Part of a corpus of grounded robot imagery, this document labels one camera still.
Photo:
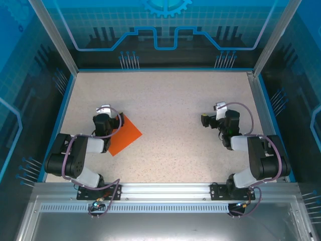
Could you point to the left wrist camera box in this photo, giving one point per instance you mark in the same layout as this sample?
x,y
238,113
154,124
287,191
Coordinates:
x,y
104,109

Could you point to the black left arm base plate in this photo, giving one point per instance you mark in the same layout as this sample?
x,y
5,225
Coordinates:
x,y
82,193

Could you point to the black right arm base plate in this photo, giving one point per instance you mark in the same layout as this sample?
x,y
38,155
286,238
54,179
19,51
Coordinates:
x,y
218,192

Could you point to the aluminium side rail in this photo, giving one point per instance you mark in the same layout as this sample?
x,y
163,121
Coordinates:
x,y
262,110

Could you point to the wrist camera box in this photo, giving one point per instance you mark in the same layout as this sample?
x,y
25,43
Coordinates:
x,y
220,111
104,109

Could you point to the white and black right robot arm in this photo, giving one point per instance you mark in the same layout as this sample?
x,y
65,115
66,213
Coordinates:
x,y
258,155

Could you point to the aluminium mounting rail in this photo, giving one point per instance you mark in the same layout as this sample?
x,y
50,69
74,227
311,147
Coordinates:
x,y
163,190

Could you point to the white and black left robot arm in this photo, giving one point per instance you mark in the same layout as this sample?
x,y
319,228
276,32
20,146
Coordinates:
x,y
80,163

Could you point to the orange square paper sheet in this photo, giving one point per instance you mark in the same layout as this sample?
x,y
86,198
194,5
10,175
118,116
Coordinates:
x,y
125,138

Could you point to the steel front tray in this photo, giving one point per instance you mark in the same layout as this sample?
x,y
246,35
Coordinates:
x,y
160,226

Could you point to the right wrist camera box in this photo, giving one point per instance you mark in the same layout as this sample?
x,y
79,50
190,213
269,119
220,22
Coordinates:
x,y
220,111

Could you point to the aluminium frame post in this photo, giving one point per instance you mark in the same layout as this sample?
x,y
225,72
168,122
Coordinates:
x,y
276,37
57,40

